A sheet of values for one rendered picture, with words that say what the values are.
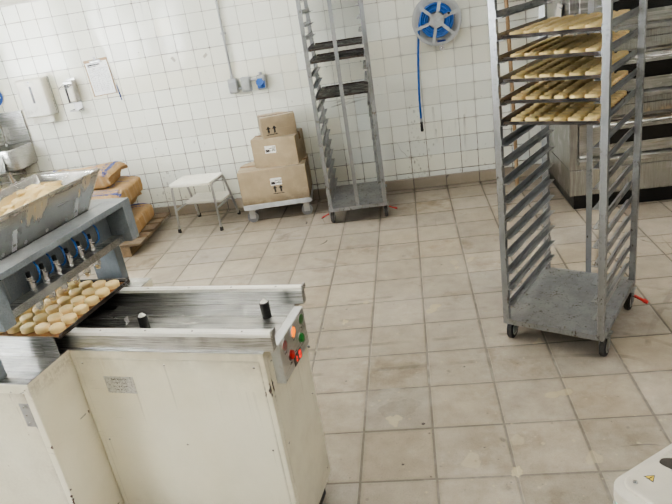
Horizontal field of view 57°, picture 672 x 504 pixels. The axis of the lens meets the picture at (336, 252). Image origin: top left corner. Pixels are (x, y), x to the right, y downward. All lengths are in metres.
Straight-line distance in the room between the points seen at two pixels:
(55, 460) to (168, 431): 0.35
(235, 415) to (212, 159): 4.23
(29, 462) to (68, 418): 0.19
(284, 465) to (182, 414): 0.37
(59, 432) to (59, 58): 4.60
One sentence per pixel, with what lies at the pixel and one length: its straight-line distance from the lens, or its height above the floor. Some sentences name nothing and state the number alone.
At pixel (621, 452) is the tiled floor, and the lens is 2.72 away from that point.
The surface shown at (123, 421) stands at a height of 0.56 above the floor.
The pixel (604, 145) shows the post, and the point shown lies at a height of 1.05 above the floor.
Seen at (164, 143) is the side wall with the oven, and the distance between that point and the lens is 6.12.
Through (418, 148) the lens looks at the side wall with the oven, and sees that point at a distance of 5.74.
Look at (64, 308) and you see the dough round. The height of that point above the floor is 0.92.
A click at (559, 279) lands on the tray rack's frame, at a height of 0.15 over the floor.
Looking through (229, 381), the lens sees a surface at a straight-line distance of 1.95.
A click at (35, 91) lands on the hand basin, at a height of 1.36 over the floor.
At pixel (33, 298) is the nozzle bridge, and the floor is 1.04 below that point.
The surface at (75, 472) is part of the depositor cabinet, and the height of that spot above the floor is 0.46.
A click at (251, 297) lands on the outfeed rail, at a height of 0.87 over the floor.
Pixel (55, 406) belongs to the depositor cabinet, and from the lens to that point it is 2.20.
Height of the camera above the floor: 1.77
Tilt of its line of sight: 22 degrees down
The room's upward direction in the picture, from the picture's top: 9 degrees counter-clockwise
